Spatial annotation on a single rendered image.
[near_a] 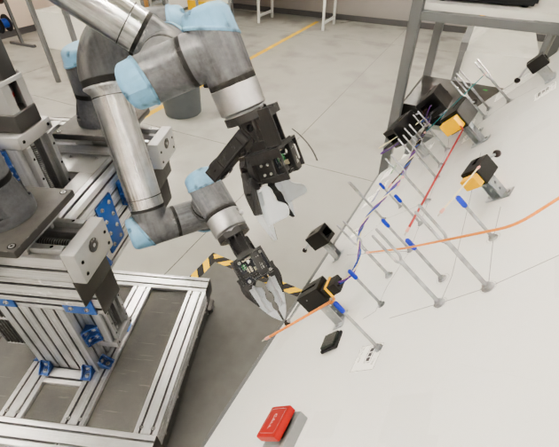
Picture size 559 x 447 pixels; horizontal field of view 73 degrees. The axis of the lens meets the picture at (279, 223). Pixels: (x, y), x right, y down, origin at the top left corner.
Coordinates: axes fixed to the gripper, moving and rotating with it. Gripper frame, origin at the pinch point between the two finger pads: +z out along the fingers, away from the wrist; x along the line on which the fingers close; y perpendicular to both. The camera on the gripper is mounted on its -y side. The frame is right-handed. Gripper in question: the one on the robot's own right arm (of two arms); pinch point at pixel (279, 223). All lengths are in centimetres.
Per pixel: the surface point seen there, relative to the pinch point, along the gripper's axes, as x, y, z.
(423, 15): 89, 22, -22
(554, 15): 88, 55, -9
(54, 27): 293, -366, -155
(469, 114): 47, 31, 2
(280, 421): -24.6, 3.1, 19.3
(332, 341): -7.4, 5.4, 20.9
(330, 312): -1.2, 3.6, 19.6
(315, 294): -2.3, 2.7, 14.3
